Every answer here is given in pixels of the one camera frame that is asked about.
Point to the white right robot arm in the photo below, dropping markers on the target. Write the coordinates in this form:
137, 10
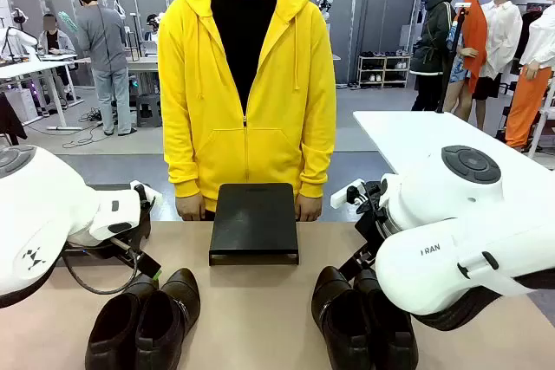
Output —
433, 257

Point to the mannequin with orange cloth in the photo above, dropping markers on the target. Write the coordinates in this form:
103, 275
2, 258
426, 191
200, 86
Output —
472, 36

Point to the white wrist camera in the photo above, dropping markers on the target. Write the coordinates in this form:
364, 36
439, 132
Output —
344, 196
154, 197

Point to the black plastic stool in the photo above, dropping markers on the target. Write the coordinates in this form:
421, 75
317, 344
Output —
148, 110

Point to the white shoe rack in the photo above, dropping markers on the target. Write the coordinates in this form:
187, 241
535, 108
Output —
383, 69

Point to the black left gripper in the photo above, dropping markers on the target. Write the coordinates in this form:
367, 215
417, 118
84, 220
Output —
145, 225

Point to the seated person grey jacket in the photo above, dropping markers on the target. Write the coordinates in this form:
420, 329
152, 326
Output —
54, 43

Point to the mannequin with orange trousers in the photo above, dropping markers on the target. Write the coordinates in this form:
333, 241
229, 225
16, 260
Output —
531, 97

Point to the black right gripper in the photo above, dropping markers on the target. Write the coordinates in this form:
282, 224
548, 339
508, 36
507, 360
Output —
370, 233

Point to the person in yellow hoodie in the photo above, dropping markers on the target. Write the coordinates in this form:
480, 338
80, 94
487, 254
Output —
269, 136

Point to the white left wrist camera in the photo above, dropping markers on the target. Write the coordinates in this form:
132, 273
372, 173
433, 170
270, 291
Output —
154, 197

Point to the person's left hand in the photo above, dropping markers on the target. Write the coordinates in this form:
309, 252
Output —
308, 209

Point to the mannequin in black jacket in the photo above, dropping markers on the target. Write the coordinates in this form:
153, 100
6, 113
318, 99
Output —
435, 36

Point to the person in grey sweater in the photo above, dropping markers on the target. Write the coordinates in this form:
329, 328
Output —
104, 40

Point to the large white table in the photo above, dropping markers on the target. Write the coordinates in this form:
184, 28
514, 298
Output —
403, 131

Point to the person's left forearm yellow sleeve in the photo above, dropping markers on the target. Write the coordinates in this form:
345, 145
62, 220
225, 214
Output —
316, 157

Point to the black hanging cloth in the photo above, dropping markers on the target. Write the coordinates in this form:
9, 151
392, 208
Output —
9, 118

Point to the person's right hand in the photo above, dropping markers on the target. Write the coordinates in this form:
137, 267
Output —
191, 209

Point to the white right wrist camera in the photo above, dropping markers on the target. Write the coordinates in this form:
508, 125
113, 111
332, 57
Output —
344, 196

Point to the white standing desk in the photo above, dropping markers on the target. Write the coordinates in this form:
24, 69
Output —
30, 69

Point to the person's right forearm yellow sleeve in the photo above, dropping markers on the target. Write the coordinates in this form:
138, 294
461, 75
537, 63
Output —
184, 162

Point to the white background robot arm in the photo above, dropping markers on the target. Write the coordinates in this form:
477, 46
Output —
19, 38

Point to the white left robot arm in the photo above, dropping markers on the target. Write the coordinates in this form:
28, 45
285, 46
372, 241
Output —
43, 214

